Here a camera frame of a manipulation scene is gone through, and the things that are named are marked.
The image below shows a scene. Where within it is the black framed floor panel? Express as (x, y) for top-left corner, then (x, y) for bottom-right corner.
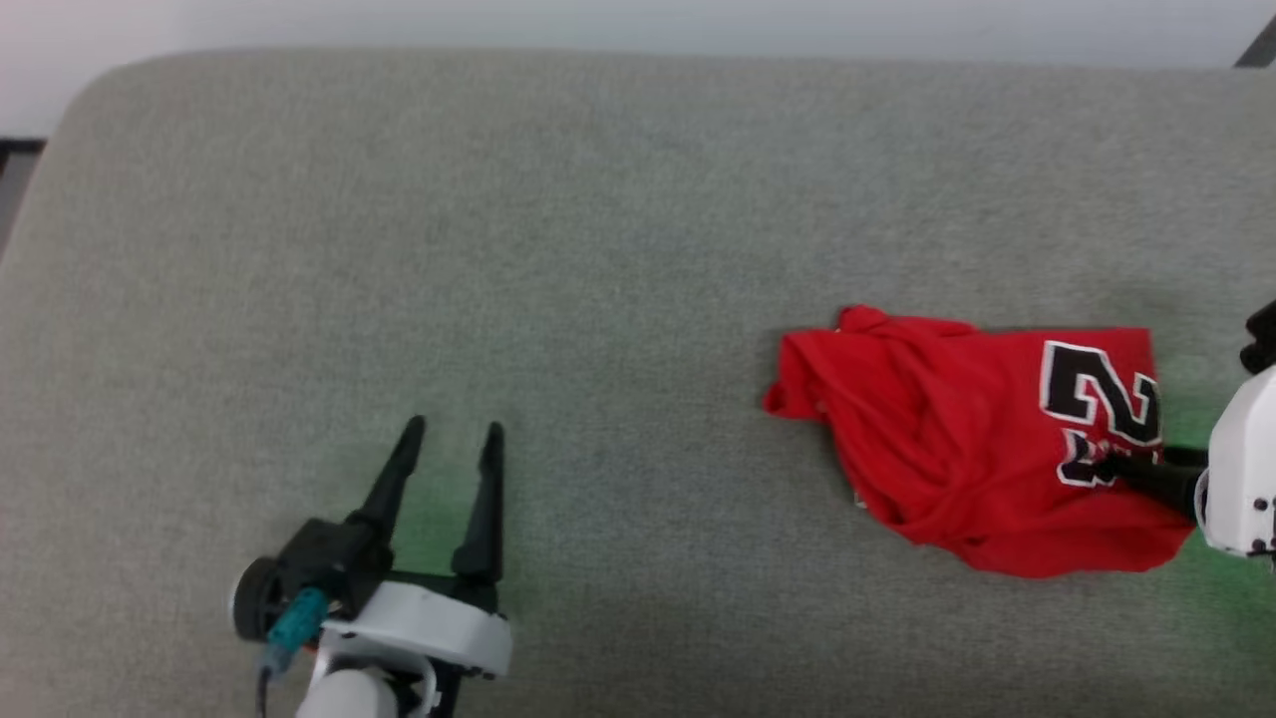
(0, 138), (48, 262)

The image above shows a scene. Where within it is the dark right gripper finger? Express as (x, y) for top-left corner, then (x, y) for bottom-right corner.
(1091, 449), (1209, 521)

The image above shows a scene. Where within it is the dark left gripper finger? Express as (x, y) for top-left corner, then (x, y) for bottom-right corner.
(348, 415), (428, 545)
(452, 421), (507, 587)

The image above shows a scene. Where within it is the black slanted metal leg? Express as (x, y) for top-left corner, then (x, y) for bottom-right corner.
(1233, 14), (1276, 70)

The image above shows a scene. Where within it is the red Bulls 23 jersey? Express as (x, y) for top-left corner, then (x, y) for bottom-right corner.
(762, 304), (1197, 580)

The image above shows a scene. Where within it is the teal cable connector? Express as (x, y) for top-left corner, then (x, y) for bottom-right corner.
(262, 585), (331, 671)

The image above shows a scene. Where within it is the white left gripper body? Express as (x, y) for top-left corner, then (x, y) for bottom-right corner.
(230, 554), (515, 718)

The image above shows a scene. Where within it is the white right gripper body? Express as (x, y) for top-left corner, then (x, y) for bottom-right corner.
(1195, 365), (1276, 560)

